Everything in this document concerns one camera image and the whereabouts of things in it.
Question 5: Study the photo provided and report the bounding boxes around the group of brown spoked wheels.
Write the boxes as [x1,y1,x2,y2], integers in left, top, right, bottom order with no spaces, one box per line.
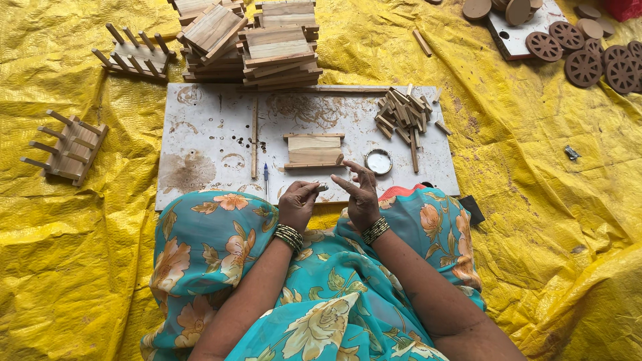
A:
[525,20,642,95]

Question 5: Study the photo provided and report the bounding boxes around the stack of wooden slat frames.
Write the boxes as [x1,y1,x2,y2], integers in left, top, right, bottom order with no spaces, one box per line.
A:
[168,0,324,92]

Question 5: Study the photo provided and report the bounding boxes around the teal floral sari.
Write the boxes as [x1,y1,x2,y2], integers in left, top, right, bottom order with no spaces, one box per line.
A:
[139,187,487,361]

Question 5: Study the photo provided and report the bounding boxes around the round metal lid with glue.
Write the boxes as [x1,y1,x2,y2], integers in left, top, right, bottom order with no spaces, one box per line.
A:
[364,148,394,176]

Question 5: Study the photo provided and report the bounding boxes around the flat wooden slat frame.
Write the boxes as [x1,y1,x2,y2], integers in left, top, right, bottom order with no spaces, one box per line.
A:
[283,132,346,170]

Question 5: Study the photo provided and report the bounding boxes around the white stained work board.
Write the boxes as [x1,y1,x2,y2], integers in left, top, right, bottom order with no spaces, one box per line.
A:
[154,83,460,212]

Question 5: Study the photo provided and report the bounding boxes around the orange red cloth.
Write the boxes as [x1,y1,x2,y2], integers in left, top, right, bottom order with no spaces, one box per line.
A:
[377,184,427,201]

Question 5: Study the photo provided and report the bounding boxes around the loose wooden stick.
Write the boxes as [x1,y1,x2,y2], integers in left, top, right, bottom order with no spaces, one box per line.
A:
[412,29,433,57]

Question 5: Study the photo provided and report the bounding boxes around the person's right hand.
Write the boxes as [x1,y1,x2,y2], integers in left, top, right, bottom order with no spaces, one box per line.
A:
[330,160,383,232]

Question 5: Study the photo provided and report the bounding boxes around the black flat pad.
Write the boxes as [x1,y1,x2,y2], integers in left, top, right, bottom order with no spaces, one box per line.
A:
[457,195,486,227]

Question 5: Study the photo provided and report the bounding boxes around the wooden frame with upright pegs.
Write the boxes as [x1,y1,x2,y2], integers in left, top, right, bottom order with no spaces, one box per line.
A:
[19,109,109,188]
[91,22,177,82]

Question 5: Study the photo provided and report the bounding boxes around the person's left hand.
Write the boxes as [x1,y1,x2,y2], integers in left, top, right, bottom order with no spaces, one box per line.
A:
[278,180,322,234]

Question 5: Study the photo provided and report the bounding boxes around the yellow plastic tarpaulin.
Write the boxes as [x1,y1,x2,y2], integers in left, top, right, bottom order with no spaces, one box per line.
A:
[0,0,642,361]

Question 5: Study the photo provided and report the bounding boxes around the white board with hole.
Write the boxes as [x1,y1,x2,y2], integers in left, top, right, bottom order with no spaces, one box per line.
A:
[485,0,570,62]

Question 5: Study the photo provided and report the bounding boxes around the green gold beaded bangles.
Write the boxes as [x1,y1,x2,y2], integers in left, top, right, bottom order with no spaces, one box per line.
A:
[360,216,391,246]
[273,224,305,252]

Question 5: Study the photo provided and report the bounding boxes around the pile of short wooden sticks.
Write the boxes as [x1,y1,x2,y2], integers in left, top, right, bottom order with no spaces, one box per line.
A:
[373,83,435,147]

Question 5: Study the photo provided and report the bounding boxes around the red plastic container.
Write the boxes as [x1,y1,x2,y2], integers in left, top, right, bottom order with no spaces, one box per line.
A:
[604,0,642,23]

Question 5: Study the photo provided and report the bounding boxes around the group of plain wooden discs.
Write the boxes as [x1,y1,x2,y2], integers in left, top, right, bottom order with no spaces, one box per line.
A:
[461,0,616,39]

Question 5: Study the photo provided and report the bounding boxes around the long thin wooden strip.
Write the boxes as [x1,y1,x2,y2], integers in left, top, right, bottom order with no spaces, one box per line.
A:
[240,87,391,94]

